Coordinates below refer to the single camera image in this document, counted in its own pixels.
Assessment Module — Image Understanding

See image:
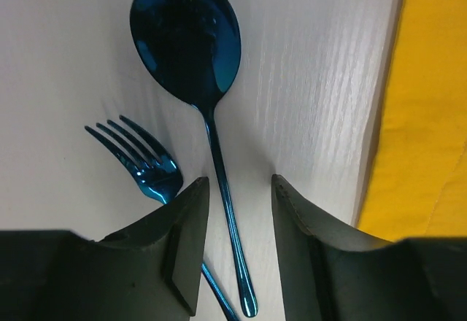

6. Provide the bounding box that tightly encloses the blue metallic fork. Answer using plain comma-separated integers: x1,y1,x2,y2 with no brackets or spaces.
81,116,239,320

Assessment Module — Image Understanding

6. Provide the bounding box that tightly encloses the blue metallic spoon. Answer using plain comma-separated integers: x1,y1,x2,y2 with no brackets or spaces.
130,0,258,317

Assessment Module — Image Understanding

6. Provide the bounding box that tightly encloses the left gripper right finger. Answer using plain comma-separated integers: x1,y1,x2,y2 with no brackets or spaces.
271,174,466,320

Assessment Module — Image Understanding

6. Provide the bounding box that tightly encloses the yellow Pikachu cloth placemat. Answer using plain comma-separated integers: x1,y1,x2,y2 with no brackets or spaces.
358,0,466,241

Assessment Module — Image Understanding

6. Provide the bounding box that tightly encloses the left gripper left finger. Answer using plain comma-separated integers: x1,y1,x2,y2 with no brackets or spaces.
1,177,209,320

